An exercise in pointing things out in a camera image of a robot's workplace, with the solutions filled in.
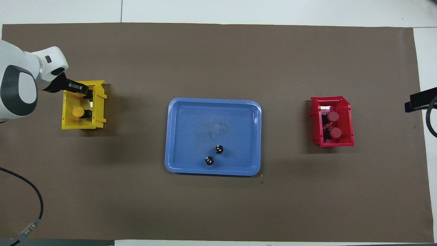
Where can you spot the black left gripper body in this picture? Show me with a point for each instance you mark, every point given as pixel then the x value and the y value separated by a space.
pixel 73 87

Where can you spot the red push button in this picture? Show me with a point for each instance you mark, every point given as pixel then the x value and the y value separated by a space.
pixel 336 132
pixel 333 117

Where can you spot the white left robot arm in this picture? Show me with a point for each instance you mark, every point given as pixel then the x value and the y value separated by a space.
pixel 17 61

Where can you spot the yellow plastic bin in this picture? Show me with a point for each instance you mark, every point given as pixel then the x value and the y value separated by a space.
pixel 73 124

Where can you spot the red plastic bin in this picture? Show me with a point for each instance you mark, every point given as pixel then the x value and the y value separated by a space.
pixel 341 141

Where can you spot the blue plastic tray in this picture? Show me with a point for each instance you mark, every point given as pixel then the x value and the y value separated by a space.
pixel 211 119

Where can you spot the black button lower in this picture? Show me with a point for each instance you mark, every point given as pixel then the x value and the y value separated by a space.
pixel 209 160

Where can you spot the brown paper mat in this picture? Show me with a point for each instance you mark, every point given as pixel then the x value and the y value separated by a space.
pixel 239 51

